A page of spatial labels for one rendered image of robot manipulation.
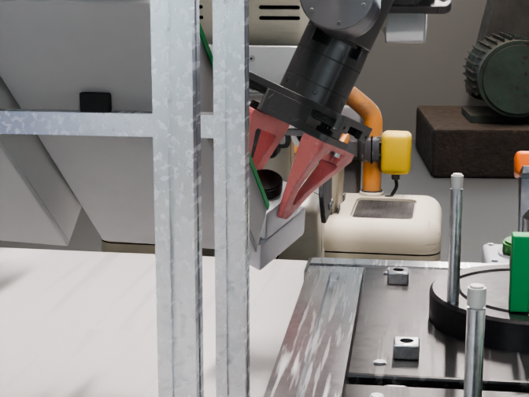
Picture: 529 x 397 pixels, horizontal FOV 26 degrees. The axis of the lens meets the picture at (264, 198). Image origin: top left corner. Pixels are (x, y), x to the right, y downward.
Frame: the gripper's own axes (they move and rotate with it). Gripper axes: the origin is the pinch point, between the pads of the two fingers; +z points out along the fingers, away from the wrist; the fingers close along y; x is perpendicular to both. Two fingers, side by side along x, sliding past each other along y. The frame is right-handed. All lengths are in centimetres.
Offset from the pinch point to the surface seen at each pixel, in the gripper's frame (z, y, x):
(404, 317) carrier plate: 1.6, 19.6, -11.2
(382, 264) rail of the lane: 0.7, 10.7, 3.9
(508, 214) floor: 0, -114, 449
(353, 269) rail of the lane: 1.9, 9.7, 1.3
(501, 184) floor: -11, -144, 515
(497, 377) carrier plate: 1.0, 28.9, -18.7
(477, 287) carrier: -4.9, 31.1, -38.1
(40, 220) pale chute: 7.9, -8.4, -15.8
